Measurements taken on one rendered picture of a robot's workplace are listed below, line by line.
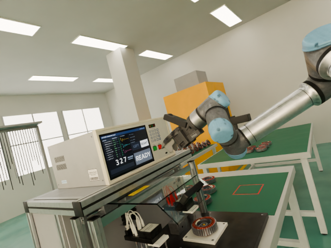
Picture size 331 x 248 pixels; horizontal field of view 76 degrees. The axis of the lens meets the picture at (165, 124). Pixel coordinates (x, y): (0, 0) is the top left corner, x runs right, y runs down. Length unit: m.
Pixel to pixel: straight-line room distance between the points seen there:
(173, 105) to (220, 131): 4.14
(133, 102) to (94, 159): 4.08
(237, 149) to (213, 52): 5.72
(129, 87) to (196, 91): 1.52
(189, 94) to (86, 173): 3.86
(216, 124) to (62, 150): 0.66
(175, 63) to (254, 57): 2.36
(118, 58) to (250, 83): 3.38
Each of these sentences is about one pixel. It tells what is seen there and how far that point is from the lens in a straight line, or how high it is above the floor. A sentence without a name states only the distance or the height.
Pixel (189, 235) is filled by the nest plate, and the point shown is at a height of 0.78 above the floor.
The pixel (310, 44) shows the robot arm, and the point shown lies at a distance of 0.77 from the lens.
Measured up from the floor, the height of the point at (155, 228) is 0.92.
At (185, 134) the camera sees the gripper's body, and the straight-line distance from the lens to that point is 0.87.
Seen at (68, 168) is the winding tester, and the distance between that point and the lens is 1.01.
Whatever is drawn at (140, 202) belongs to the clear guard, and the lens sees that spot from 0.68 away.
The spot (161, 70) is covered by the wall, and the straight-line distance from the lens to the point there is 7.29.
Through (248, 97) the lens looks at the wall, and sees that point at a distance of 6.05.
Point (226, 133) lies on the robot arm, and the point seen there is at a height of 1.19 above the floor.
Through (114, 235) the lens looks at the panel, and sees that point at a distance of 0.99.
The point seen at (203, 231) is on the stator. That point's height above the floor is 0.81.
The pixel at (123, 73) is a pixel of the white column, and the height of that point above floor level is 2.70.
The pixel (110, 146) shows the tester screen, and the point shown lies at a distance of 0.82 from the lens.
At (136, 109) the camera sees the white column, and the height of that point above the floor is 1.82.
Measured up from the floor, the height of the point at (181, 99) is 1.77.
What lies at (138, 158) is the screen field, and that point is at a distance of 0.91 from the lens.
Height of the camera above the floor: 1.26
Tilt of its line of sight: 1 degrees up
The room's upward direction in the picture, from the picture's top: 15 degrees counter-clockwise
